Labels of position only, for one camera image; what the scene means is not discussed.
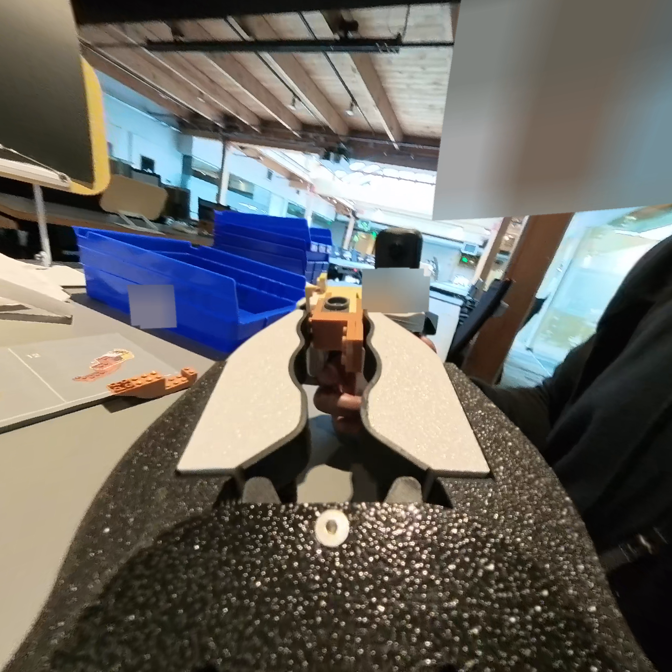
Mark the person's right hand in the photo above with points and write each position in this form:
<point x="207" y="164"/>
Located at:
<point x="338" y="407"/>

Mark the person's right forearm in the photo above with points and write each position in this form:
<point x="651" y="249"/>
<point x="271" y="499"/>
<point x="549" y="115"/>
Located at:
<point x="551" y="409"/>

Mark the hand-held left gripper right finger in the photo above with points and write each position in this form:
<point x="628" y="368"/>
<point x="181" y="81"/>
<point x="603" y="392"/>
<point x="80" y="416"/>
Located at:
<point x="420" y="414"/>

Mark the black ceiling light track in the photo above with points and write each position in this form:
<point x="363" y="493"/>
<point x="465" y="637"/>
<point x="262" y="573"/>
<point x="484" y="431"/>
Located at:
<point x="273" y="44"/>

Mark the tan and brown toy brick model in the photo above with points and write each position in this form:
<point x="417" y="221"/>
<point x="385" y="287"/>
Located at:
<point x="330" y="325"/>

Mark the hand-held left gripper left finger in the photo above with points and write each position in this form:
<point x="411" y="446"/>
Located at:
<point x="246" y="409"/>

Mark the brown toy brick hull piece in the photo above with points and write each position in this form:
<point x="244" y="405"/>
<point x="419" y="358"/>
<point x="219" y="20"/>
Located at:
<point x="152" y="383"/>

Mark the dark office table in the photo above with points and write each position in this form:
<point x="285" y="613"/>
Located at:
<point x="78" y="215"/>

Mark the grey instruction booklet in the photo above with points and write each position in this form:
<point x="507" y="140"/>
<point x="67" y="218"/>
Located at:
<point x="52" y="388"/>

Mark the blue plastic storage bin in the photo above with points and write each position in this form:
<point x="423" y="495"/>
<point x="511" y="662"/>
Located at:
<point x="210" y="325"/>
<point x="262" y="236"/>
<point x="157" y="246"/>

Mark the white tablet stand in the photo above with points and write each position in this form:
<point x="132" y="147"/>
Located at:
<point x="41" y="225"/>

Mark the wooden pillar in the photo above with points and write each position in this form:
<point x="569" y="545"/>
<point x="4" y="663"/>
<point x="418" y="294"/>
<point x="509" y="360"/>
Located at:
<point x="519" y="294"/>

